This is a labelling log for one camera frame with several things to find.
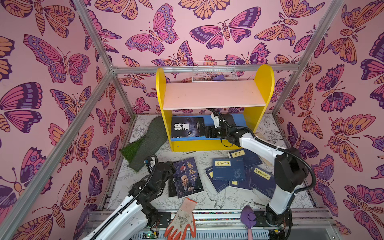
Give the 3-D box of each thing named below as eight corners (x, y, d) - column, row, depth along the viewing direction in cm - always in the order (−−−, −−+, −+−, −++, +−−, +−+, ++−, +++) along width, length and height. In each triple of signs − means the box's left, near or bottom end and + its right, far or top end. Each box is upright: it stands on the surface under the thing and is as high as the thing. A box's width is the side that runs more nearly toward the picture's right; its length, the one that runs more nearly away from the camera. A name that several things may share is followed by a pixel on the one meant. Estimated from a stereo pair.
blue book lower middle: (229, 189, 84) (230, 187, 82) (228, 181, 87) (229, 179, 85) (251, 189, 84) (252, 187, 82) (249, 181, 87) (251, 179, 85)
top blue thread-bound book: (213, 181, 86) (213, 178, 83) (211, 161, 94) (211, 158, 91) (245, 181, 86) (247, 178, 83) (241, 161, 94) (242, 158, 91)
